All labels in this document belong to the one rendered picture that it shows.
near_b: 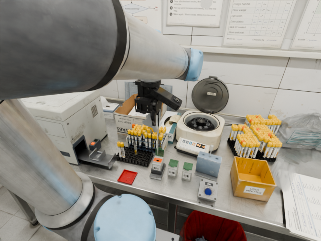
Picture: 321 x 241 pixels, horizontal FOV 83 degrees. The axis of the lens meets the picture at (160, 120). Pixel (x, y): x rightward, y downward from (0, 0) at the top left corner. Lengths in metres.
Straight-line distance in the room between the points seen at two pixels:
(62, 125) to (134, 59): 0.70
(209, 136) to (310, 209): 0.46
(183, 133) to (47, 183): 0.74
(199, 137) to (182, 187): 0.27
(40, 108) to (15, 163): 0.62
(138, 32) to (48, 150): 0.21
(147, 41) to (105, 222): 0.33
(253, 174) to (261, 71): 0.57
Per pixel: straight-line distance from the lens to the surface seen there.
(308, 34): 1.20
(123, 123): 1.07
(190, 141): 0.97
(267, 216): 0.85
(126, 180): 0.86
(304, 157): 1.20
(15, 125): 0.27
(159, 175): 0.85
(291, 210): 0.89
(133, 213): 0.41
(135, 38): 0.20
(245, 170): 0.93
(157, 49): 0.25
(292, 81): 1.25
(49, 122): 0.91
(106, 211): 0.42
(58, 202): 0.39
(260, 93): 1.24
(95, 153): 0.95
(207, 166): 0.85
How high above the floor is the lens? 1.53
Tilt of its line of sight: 32 degrees down
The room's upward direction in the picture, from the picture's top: straight up
